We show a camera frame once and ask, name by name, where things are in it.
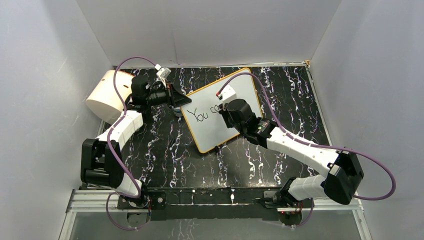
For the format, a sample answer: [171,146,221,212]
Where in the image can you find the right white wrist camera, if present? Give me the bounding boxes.
[216,84,237,108]

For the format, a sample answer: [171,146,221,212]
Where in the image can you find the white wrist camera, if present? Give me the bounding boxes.
[216,84,237,108]
[154,64,171,87]

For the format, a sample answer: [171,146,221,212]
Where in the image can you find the yellow framed whiteboard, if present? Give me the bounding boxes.
[180,67,263,154]

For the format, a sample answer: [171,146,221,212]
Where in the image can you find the wire whiteboard stand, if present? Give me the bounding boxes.
[211,146,220,154]

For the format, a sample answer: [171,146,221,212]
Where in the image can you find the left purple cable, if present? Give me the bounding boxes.
[104,56,162,232]

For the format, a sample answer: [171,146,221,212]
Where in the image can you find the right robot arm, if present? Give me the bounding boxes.
[219,98,364,207]

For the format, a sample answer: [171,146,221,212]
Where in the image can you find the aluminium frame rail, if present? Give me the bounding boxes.
[59,187,372,240]

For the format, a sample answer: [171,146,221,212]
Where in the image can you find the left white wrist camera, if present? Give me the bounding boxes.
[154,64,171,87]

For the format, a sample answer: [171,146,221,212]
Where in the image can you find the cream cylindrical box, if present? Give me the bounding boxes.
[85,70,134,125]

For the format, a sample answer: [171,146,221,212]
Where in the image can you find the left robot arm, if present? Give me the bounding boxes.
[80,70,192,208]

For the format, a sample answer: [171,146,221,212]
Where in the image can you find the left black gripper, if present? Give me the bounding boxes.
[146,82,193,111]

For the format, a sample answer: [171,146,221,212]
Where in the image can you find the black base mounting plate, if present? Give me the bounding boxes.
[145,187,289,222]

